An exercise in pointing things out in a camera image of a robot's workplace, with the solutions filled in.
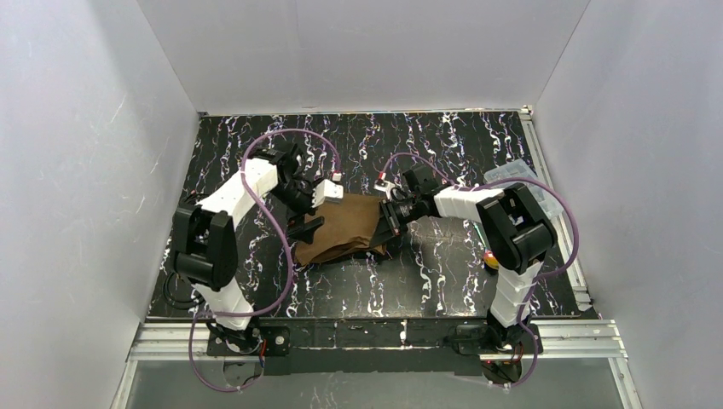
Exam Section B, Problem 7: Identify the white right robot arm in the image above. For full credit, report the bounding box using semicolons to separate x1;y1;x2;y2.
370;166;558;349

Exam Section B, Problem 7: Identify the red yellow handled utensil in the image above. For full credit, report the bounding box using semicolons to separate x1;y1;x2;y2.
473;223;500;274

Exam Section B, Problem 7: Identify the clear plastic compartment box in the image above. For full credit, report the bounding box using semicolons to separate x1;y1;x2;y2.
483;158;564;222

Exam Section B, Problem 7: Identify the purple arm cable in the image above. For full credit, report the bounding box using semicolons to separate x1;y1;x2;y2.
375;152;581;390
187;128;344;394

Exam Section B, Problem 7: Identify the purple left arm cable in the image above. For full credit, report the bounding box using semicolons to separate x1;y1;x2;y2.
187;128;344;394

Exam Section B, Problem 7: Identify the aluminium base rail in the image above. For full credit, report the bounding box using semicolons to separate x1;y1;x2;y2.
129;318;628;376

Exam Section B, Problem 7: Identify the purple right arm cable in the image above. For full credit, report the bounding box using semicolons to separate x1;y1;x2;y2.
375;152;581;390

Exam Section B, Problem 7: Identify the aluminium side rail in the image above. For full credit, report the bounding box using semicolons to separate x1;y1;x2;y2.
519;106;593;311

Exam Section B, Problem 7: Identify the black coiled cable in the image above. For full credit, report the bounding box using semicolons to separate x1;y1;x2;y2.
162;192;213;310

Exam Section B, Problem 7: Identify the brown woven cloth napkin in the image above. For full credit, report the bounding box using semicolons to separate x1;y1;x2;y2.
293;193;387;266

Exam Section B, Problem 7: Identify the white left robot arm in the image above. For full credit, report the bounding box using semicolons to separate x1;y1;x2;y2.
170;142;344;350

